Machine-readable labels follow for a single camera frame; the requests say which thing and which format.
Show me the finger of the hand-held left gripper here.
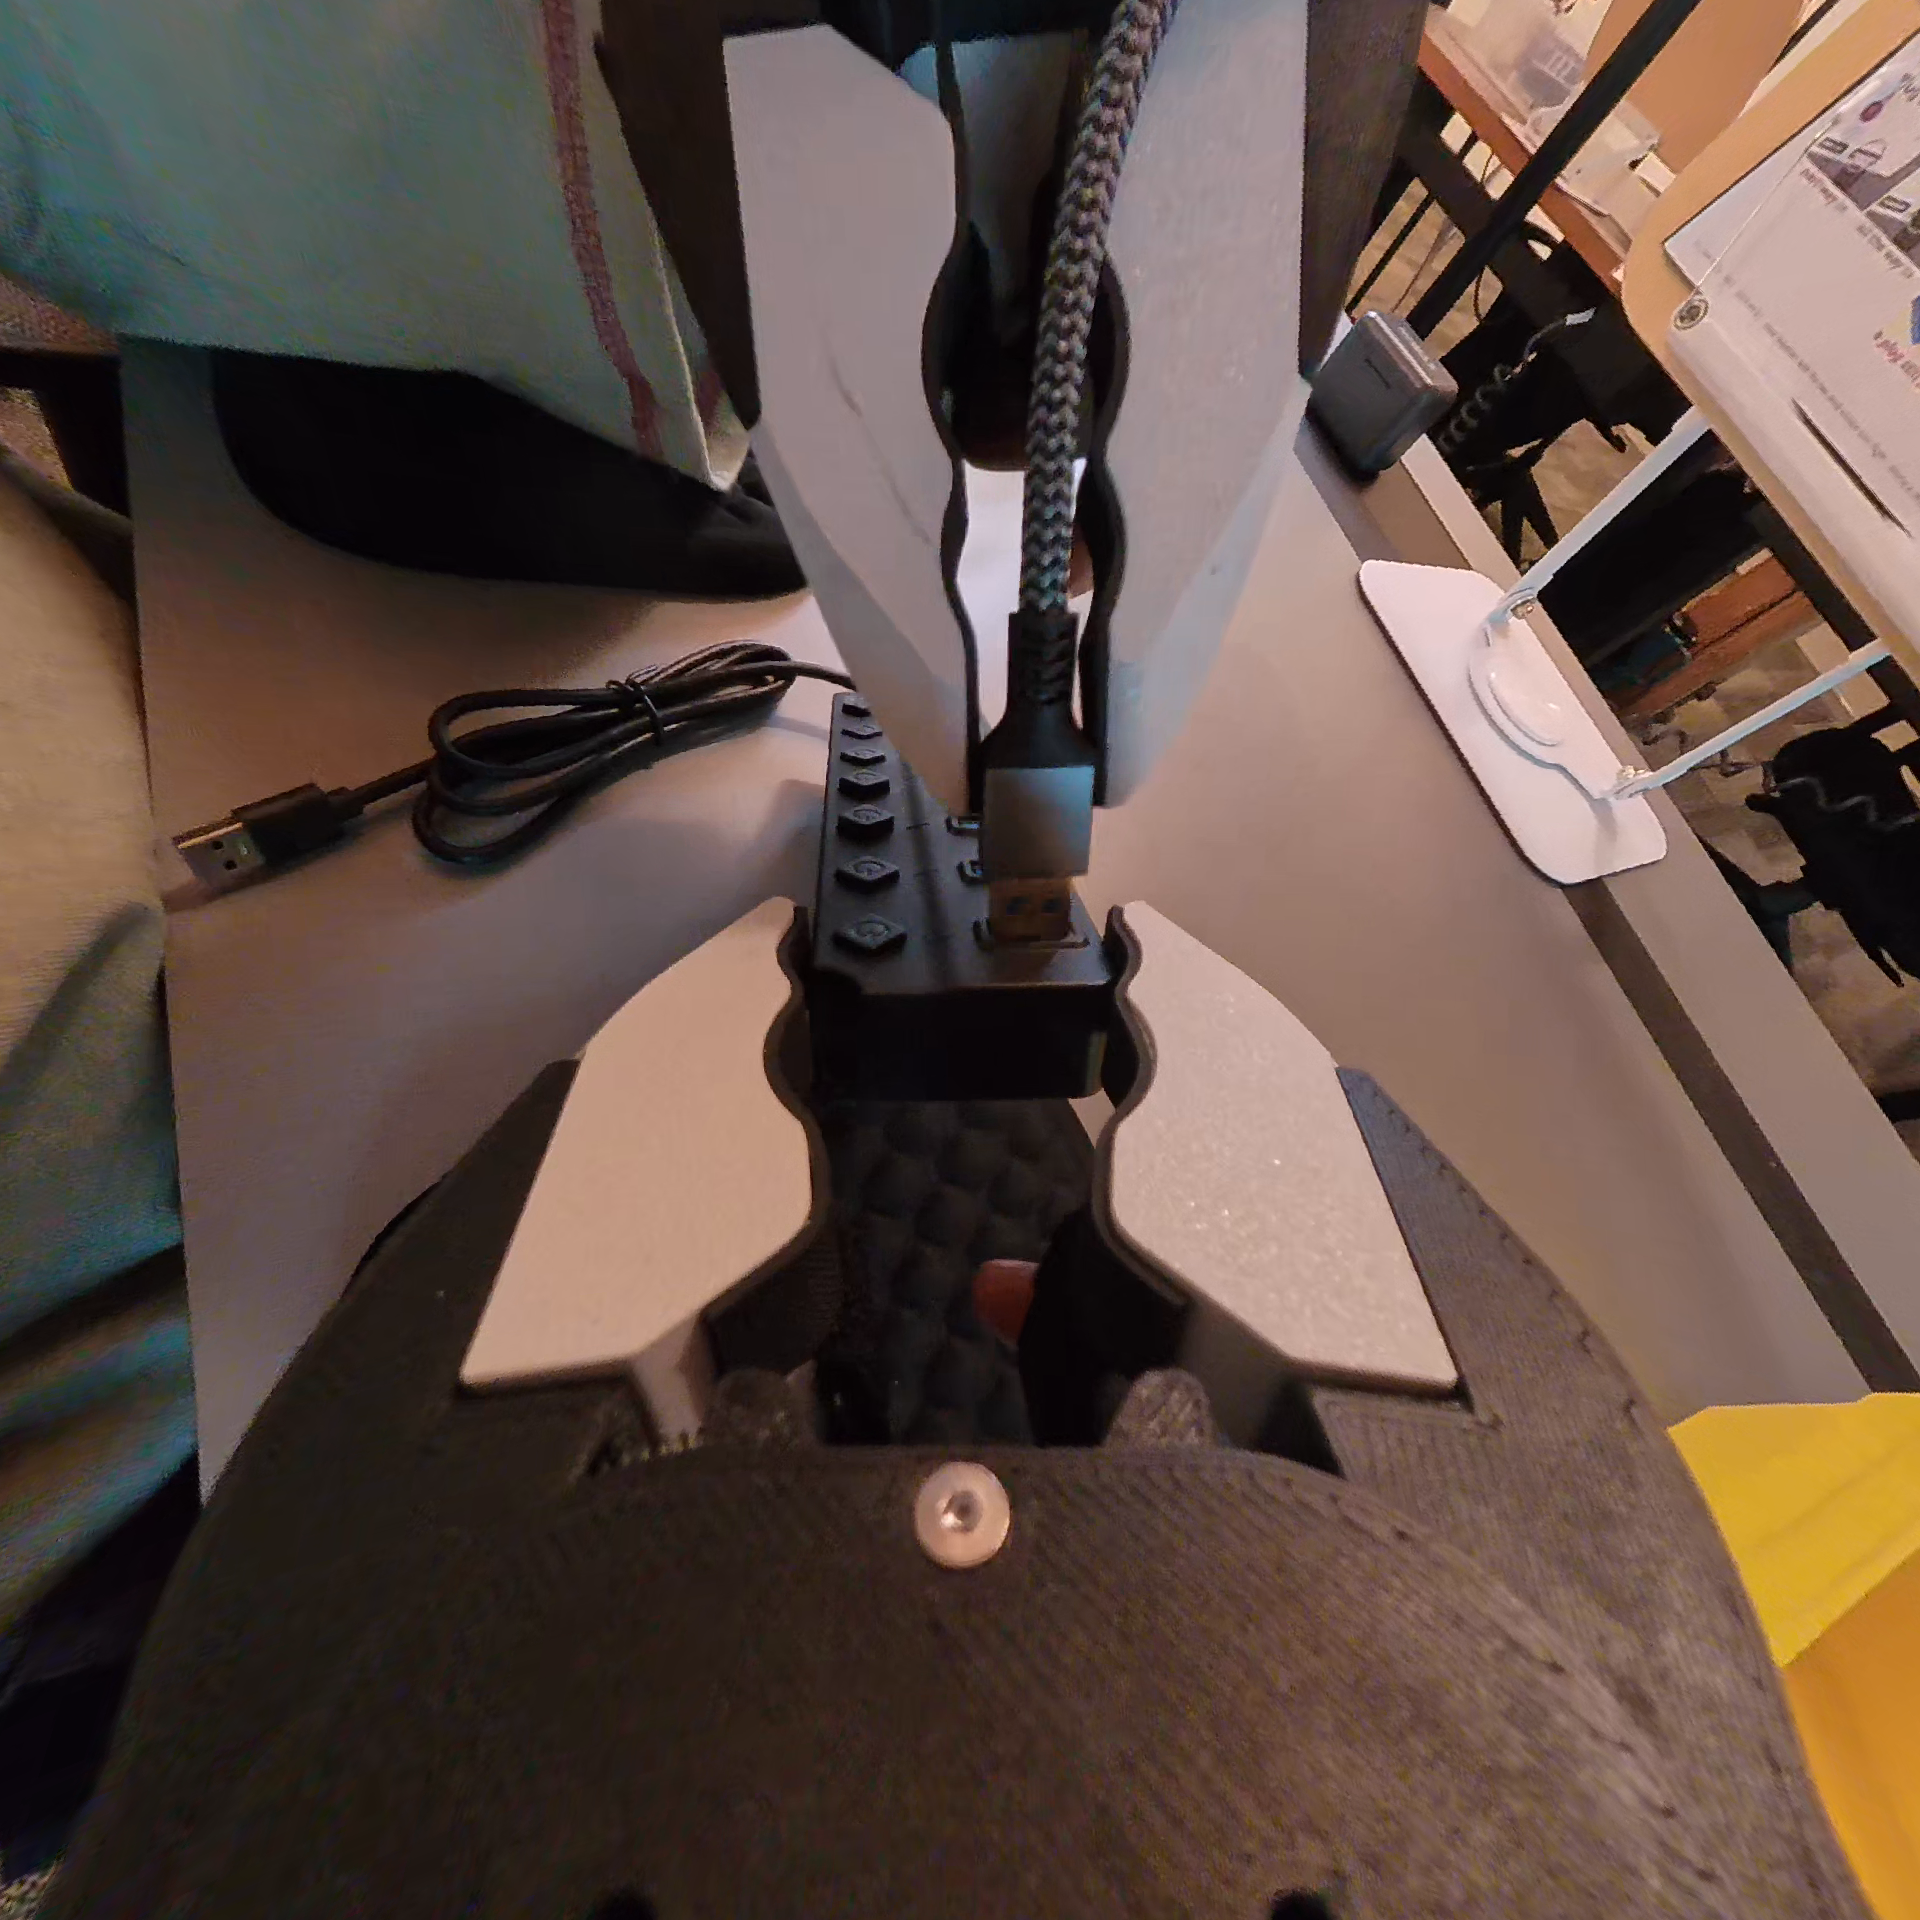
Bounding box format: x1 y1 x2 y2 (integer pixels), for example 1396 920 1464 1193
1072 0 1313 808
723 26 990 798

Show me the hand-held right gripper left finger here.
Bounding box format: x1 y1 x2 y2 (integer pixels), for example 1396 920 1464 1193
454 898 832 1445

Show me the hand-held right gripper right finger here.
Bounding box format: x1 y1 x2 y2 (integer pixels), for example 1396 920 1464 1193
1098 898 1464 1395

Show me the braided usb cable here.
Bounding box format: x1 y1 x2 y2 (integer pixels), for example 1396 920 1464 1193
967 0 1176 959

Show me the black usb hub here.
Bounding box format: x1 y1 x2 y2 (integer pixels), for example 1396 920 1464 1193
801 684 1135 1109

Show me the small grey box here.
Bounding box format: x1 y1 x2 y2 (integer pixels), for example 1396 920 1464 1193
1306 312 1458 484

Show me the wooden backing board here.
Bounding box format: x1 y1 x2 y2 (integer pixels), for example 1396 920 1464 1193
1620 0 1920 676

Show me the black textured wrist pad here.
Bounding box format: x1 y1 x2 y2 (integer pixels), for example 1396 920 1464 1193
206 359 812 603

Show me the white sheet stand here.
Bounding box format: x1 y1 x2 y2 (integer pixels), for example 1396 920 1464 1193
1359 405 1920 885

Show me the yellow plastic bin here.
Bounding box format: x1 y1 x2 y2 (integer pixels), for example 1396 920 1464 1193
1670 1394 1920 1920

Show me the thin black hub cable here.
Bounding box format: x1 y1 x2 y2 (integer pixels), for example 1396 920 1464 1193
171 642 845 906

